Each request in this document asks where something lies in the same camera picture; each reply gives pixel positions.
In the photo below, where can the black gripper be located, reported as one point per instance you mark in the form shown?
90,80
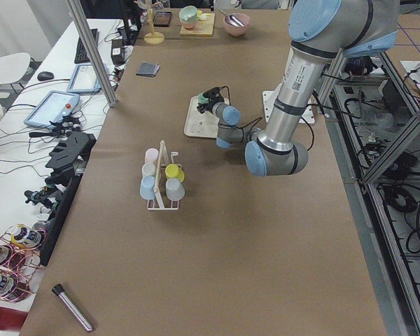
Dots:
208,106

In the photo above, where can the green cup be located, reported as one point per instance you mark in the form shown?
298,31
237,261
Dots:
202,102

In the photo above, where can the cream tray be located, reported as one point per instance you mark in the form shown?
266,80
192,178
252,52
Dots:
201,125

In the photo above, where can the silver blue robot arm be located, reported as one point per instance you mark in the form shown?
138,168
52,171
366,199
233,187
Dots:
318,31

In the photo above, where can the white cup rack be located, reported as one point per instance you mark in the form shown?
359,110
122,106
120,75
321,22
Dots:
161,202

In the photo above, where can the pink cup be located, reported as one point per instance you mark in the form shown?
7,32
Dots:
151,155

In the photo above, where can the yellow cup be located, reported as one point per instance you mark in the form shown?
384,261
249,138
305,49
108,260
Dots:
174,171

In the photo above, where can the brown wooden tray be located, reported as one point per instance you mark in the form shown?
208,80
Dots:
162,19

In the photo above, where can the white cup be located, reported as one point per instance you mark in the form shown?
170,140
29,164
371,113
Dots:
149,169

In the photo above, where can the grey cup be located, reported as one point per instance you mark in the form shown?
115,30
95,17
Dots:
174,189

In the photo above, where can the light blue cup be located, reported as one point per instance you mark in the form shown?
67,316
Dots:
146,189

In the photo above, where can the wooden cutting board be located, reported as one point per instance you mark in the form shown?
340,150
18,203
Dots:
203,28

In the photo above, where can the pink bowl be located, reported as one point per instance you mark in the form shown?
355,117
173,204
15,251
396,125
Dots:
236,29

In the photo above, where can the dark folded cloth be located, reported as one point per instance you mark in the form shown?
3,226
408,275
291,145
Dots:
148,69

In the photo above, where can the metal spoon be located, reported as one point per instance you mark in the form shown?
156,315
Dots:
231,19

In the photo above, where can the wooden mug tree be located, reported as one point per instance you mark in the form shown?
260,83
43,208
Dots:
153,37

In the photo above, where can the black power adapter box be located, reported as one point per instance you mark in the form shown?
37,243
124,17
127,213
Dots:
120,52

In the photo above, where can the blue teach pendant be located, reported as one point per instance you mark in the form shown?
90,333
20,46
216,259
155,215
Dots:
53,107
84,80

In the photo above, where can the black tool holder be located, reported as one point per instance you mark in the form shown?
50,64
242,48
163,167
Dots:
77,144

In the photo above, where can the black computer mouse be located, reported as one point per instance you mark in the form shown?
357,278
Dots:
45,76

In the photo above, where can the white chair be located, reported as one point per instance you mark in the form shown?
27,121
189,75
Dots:
13,67

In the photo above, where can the metal tube black cap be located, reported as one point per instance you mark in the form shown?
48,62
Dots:
60,292

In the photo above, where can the red cylinder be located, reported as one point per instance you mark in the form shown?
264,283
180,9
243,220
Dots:
12,319

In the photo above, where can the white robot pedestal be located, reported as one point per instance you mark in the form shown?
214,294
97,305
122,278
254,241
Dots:
268,98

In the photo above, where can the aluminium frame post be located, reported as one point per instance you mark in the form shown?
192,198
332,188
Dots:
81,23

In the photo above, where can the copper wire basket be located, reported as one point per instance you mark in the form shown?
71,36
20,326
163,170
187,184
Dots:
20,261

